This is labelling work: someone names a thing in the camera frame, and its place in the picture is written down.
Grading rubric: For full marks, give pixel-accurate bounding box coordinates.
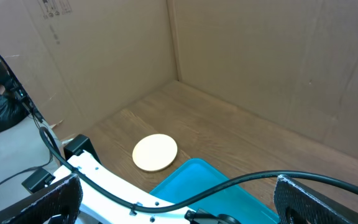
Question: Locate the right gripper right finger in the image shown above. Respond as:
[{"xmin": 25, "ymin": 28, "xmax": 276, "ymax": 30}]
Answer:
[{"xmin": 273, "ymin": 175, "xmax": 358, "ymax": 224}]

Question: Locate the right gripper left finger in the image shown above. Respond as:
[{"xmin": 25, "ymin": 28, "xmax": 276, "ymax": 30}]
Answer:
[{"xmin": 0, "ymin": 174, "xmax": 83, "ymax": 224}]

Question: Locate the yellow-green plate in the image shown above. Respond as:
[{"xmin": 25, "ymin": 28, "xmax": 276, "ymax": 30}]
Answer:
[{"xmin": 132, "ymin": 134, "xmax": 178, "ymax": 172}]

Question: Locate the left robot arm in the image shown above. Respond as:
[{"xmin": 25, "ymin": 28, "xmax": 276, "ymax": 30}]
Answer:
[{"xmin": 45, "ymin": 140, "xmax": 238, "ymax": 223}]

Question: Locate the teal plastic tray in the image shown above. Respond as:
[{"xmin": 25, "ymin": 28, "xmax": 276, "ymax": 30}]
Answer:
[{"xmin": 150, "ymin": 159, "xmax": 280, "ymax": 224}]

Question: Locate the black power adapter box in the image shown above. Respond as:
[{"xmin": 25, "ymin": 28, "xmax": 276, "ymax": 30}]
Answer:
[{"xmin": 22, "ymin": 168, "xmax": 55, "ymax": 194}]

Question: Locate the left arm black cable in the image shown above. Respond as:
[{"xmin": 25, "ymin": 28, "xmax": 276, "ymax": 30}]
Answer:
[{"xmin": 39, "ymin": 126, "xmax": 358, "ymax": 215}]

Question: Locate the thin floor cable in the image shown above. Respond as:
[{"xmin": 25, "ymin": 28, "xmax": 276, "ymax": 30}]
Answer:
[{"xmin": 0, "ymin": 152, "xmax": 54, "ymax": 195}]

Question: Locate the cardboard enclosure wall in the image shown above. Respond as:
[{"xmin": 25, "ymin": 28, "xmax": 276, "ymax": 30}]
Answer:
[{"xmin": 0, "ymin": 0, "xmax": 358, "ymax": 158}]

